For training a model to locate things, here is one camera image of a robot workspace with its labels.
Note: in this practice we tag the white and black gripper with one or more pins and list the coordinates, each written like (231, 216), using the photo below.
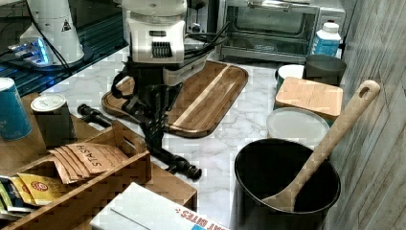
(156, 88)

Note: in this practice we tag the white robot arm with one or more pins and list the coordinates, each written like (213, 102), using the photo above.
(158, 62)

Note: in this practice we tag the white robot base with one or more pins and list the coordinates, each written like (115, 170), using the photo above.
(52, 41)

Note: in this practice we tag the wooden drawer cabinet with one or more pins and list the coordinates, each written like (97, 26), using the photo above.
(162, 182)

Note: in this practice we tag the wooden cutting board tray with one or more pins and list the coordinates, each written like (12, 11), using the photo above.
(202, 102)

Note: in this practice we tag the brown Stash tea bags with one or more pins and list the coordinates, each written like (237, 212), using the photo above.
(80, 161)

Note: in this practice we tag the white snack bites box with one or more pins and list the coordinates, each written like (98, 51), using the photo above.
(138, 208)

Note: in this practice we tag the dark grey shaker can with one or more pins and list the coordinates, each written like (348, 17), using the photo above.
(53, 118)

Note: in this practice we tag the wooden tea bag organizer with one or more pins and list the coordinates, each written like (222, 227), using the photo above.
(85, 196)

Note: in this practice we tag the yellow tea bag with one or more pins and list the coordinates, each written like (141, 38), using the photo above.
(44, 189)

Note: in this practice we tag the black utensil holder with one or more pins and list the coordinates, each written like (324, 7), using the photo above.
(265, 167)

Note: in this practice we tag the blue shaker can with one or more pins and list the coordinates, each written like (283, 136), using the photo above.
(14, 121)

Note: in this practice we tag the silver toaster oven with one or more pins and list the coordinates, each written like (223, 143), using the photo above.
(275, 30)

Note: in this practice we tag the white mug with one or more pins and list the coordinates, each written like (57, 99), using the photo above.
(289, 70)

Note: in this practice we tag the glass jar with white lid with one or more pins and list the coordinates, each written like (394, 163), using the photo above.
(297, 125)

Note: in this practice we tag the wooden spoon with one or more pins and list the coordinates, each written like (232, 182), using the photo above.
(285, 199)

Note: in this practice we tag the teal canister with wooden lid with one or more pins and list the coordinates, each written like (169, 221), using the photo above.
(322, 99)

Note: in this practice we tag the dark grey cup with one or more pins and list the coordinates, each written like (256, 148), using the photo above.
(324, 69)

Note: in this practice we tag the white-capped blue bottle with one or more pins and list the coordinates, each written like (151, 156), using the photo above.
(326, 40)

